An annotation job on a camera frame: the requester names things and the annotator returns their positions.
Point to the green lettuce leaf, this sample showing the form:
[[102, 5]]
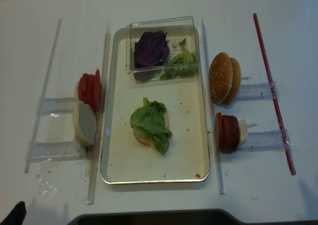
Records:
[[150, 118]]

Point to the green lettuce in container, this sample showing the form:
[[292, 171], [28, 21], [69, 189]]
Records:
[[182, 65]]

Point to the meat patty slices stack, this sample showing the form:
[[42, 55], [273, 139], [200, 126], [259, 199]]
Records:
[[227, 133]]

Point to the tomato slices left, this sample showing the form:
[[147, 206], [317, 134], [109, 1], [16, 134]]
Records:
[[89, 89]]

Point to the white cheese slice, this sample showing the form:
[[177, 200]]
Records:
[[242, 131]]

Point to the metal baking tray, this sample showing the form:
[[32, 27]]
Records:
[[124, 159]]

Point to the bottom bun on tray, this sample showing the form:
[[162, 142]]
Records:
[[142, 136]]

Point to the purple cabbage leaf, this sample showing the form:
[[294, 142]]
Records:
[[150, 52]]

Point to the clear plastic container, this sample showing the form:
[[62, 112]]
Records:
[[176, 30]]

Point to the front sesame bun top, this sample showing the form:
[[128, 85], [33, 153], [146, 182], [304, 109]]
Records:
[[220, 77]]

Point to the white bun slice left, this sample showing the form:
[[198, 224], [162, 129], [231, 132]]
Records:
[[84, 123]]

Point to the rear bun top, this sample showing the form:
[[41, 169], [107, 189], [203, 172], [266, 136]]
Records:
[[235, 83]]

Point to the clear holder upper right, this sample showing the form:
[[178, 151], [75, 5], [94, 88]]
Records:
[[260, 91]]

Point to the clear holder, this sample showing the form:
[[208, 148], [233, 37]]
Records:
[[260, 91], [47, 106], [266, 141], [56, 151]]

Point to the clear holder upper left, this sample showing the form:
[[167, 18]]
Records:
[[47, 106]]

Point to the clear holder lower left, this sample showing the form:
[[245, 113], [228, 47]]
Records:
[[56, 151]]

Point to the clear holder lower right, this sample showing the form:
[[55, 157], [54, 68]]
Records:
[[266, 141]]

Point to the dark table edge panel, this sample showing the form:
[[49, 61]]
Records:
[[188, 217]]

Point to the red plastic strip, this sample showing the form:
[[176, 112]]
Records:
[[284, 134]]

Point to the black object bottom left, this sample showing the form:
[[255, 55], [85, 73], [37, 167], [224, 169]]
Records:
[[16, 216]]

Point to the clear rail left of tray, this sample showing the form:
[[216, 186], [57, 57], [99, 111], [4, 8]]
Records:
[[99, 119]]

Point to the clear rail of tray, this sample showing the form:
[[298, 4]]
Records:
[[216, 155], [99, 119]]

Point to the clear rail right of tray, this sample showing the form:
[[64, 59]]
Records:
[[216, 155]]

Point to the clear rail far left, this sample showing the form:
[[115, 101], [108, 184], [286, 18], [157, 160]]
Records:
[[31, 147]]

